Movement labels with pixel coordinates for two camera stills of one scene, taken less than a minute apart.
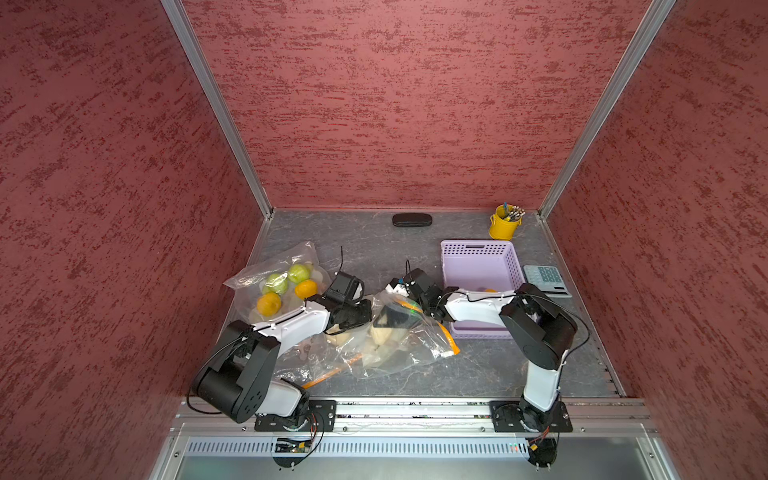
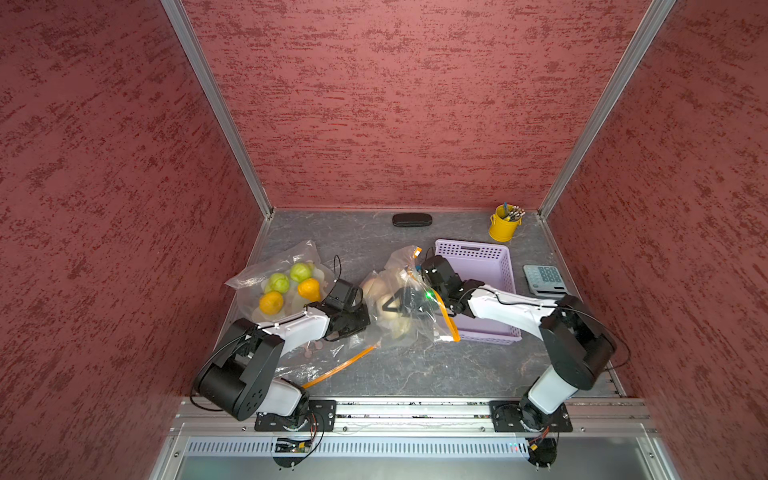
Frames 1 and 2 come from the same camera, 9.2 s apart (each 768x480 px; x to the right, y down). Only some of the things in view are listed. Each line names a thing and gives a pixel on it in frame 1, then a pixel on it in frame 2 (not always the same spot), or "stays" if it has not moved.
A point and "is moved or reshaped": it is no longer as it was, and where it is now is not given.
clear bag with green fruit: [280, 287] stays
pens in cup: [513, 213] stays
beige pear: [381, 335] to [399, 326]
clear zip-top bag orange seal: [397, 336] is moved or reshaped
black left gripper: [366, 315] stays
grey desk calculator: [548, 278] stays
